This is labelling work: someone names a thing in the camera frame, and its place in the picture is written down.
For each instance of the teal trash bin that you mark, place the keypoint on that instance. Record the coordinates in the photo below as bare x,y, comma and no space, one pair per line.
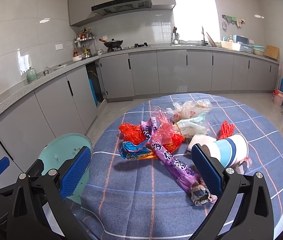
61,149

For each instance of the pink bucket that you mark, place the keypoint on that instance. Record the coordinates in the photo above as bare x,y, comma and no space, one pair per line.
278,97

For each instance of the kitchen faucet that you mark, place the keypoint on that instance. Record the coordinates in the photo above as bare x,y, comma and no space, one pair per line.
203,40

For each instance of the white green package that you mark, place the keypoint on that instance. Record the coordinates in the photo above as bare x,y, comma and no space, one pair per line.
190,127

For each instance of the wooden cutting board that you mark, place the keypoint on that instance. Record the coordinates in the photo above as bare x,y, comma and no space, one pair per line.
272,52

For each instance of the grey base cabinets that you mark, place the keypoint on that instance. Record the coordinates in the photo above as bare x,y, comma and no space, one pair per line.
62,101

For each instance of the spice rack with bottles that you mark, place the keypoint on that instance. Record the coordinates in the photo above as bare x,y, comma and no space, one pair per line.
84,44

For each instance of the blue plaid tablecloth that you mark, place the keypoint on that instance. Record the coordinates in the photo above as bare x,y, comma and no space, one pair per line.
140,199

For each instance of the blue orange snack wrapper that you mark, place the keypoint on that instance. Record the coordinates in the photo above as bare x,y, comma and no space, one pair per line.
130,151

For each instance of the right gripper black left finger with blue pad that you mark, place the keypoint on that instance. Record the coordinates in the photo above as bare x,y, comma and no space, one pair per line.
26,218

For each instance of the clear plastic bag with food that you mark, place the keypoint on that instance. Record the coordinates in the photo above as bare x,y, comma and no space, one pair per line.
189,109

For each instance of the purple snack wrapper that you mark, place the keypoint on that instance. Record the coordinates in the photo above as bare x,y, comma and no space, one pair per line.
188,179

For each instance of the black range hood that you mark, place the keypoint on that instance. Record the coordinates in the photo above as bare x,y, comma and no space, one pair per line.
120,6

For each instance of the white blue paper cup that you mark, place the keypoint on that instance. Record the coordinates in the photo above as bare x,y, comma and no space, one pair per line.
229,151

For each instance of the red foam fruit net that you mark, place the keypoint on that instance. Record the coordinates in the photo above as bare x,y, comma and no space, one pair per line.
226,130

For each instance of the green kettle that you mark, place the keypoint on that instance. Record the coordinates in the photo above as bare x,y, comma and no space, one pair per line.
31,75

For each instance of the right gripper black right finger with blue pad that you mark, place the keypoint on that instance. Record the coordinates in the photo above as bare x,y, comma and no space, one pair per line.
254,218

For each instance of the white bowl on counter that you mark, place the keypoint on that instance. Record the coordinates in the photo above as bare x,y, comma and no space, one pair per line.
77,58

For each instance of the blue dish box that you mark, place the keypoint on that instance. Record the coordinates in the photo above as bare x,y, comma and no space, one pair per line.
244,43

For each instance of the white paper box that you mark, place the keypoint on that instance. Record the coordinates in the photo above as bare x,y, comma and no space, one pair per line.
201,139

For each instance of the pink transparent plastic bag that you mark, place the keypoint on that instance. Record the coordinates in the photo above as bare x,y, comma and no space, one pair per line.
165,133

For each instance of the red plastic bag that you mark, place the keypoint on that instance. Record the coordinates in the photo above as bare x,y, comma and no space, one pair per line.
135,135

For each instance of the black wok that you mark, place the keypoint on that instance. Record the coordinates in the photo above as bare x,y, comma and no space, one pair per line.
111,44

